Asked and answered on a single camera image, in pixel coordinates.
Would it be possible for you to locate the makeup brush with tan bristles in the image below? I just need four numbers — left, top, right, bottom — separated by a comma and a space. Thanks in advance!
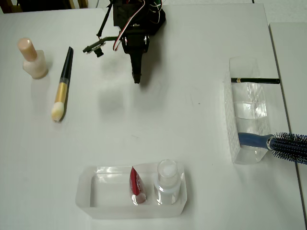
51, 46, 74, 123

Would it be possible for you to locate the pink bottle with peach cap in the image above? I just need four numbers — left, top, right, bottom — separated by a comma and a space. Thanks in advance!
16, 37, 49, 80

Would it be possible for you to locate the clear bottle with clear cap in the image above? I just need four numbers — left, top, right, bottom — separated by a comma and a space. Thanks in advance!
153, 159, 181, 206

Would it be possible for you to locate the blue round hair brush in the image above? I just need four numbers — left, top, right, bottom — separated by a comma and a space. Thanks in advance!
237, 131, 307, 165

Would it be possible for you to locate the clear acrylic organizer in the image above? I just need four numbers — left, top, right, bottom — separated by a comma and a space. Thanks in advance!
223, 56, 272, 165

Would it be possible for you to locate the red cosmetic tube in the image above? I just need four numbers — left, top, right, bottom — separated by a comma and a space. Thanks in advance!
128, 165, 147, 206

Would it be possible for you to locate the black cosmetic pencil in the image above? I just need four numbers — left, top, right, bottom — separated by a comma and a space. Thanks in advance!
231, 77, 281, 84

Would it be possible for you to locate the frosted plastic tray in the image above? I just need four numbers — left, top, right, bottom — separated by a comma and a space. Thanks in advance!
75, 161, 188, 220

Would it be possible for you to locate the white neighbouring table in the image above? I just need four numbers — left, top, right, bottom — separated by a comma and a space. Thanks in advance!
268, 23, 307, 230

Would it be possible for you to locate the white red servo wire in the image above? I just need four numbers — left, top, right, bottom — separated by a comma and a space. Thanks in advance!
112, 0, 146, 52

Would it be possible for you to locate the black camera cable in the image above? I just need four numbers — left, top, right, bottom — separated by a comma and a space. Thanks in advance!
95, 0, 114, 38

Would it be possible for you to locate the wooden frame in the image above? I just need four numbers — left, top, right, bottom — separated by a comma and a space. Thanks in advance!
0, 0, 89, 14

